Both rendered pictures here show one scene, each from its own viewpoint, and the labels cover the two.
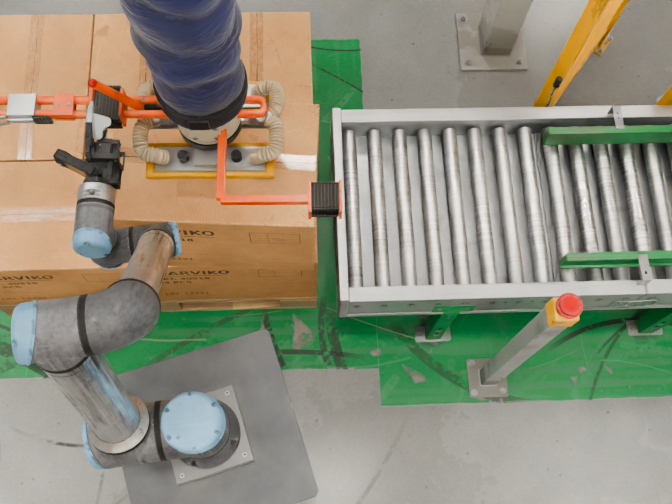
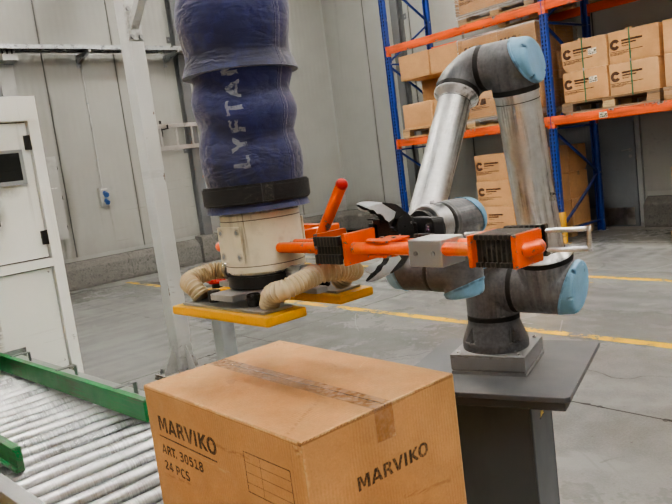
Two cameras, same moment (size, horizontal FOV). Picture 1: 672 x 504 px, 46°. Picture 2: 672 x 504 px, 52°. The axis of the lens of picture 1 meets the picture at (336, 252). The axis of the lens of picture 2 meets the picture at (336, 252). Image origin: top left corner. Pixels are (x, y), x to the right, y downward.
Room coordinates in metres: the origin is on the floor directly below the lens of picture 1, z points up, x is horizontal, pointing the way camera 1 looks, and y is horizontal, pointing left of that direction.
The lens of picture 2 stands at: (1.75, 1.64, 1.40)
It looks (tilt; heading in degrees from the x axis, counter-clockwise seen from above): 7 degrees down; 234
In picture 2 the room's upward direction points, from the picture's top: 7 degrees counter-clockwise
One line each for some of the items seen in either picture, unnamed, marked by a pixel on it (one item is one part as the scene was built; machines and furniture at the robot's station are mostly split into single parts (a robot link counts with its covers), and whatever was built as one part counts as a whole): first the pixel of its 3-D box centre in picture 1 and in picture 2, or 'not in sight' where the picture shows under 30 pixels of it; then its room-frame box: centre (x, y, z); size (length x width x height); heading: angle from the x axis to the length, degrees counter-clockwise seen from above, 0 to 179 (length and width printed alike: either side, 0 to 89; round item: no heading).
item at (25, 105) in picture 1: (24, 108); (436, 250); (0.95, 0.83, 1.23); 0.07 x 0.07 x 0.04; 7
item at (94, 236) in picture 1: (93, 228); (456, 220); (0.65, 0.59, 1.24); 0.12 x 0.09 x 0.10; 6
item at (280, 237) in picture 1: (221, 187); (300, 465); (1.00, 0.38, 0.74); 0.60 x 0.40 x 0.40; 94
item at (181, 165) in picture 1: (210, 158); (303, 284); (0.91, 0.36, 1.14); 0.34 x 0.10 x 0.05; 97
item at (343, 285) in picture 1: (339, 203); not in sight; (1.06, 0.00, 0.58); 0.70 x 0.03 x 0.06; 8
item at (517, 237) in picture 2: not in sight; (504, 247); (0.94, 0.96, 1.24); 0.08 x 0.07 x 0.05; 97
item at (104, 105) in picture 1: (108, 107); (345, 246); (0.98, 0.62, 1.24); 0.10 x 0.08 x 0.06; 7
